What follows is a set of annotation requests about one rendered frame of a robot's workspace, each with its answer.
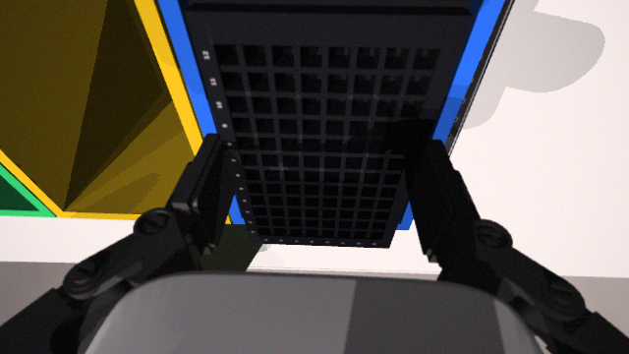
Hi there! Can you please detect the yellow bin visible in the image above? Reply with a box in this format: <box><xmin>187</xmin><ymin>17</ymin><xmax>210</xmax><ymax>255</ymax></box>
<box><xmin>0</xmin><ymin>0</ymin><xmax>204</xmax><ymax>220</ymax></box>

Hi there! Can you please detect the blue open-top bin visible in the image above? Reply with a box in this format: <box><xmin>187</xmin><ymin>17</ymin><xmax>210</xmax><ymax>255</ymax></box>
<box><xmin>158</xmin><ymin>0</ymin><xmax>505</xmax><ymax>230</ymax></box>

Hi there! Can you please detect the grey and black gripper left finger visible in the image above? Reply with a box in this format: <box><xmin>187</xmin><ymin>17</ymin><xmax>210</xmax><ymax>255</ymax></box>
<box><xmin>0</xmin><ymin>133</ymin><xmax>236</xmax><ymax>354</ymax></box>

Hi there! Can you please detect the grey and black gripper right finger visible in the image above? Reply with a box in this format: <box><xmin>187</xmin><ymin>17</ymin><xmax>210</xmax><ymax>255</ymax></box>
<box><xmin>408</xmin><ymin>139</ymin><xmax>629</xmax><ymax>354</ymax></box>

